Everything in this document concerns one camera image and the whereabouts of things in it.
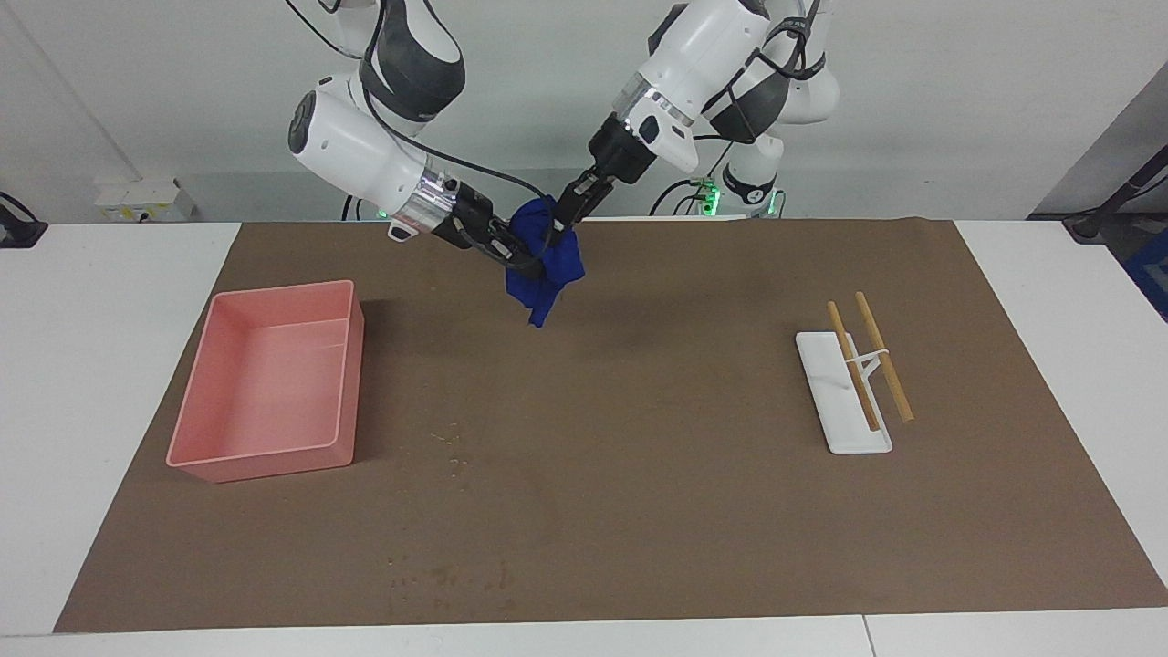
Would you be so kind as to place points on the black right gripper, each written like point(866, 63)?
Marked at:
point(474, 224)

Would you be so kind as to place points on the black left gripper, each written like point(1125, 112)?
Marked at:
point(620, 151)

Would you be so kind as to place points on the blue cloth towel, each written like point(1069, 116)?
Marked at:
point(566, 265)

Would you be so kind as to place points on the brown table mat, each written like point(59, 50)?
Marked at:
point(593, 438)

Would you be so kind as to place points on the pink plastic bin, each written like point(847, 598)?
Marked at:
point(265, 383)

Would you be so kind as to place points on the wooden rack rod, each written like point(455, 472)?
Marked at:
point(885, 358)
point(853, 367)

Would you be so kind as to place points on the white power strip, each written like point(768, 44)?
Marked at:
point(137, 196)

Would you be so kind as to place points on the blue box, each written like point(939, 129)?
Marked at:
point(1152, 274)

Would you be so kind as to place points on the black clamp mount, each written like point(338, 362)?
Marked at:
point(18, 233)

